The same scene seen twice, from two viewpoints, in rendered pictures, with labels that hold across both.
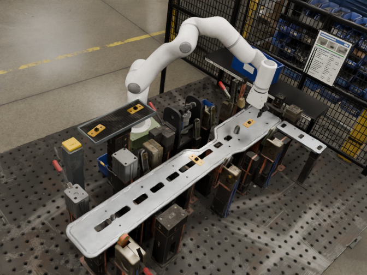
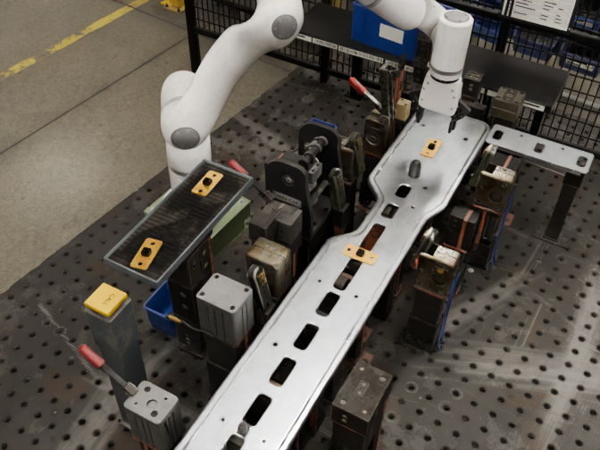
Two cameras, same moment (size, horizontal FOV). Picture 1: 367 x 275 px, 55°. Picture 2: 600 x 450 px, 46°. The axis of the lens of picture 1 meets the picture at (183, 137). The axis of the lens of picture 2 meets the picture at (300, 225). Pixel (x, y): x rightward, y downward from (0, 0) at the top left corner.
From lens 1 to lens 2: 28 cm
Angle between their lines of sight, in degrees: 7
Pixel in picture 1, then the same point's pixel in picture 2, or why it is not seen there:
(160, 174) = (301, 306)
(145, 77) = (204, 110)
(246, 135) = (436, 174)
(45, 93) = not seen: outside the picture
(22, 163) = not seen: outside the picture
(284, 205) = (539, 292)
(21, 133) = not seen: outside the picture
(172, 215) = (363, 387)
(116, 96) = (107, 154)
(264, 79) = (454, 54)
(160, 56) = (228, 57)
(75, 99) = (23, 182)
